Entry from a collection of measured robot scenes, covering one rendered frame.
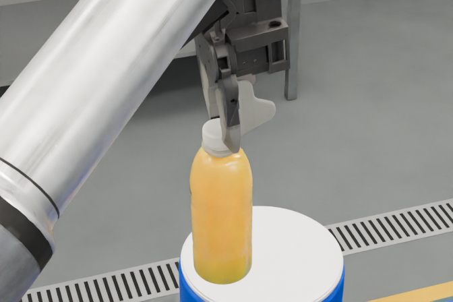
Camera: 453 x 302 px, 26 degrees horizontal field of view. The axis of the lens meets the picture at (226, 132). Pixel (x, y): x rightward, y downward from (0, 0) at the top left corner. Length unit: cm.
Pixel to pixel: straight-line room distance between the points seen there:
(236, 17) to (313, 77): 321
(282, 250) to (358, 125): 224
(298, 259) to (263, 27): 76
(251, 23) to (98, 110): 40
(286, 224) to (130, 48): 114
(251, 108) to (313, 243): 72
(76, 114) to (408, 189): 302
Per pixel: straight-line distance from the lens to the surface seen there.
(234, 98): 99
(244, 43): 98
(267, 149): 374
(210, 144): 107
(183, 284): 166
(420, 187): 361
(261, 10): 99
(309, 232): 174
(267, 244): 171
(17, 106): 62
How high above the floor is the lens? 215
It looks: 34 degrees down
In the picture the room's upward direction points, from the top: straight up
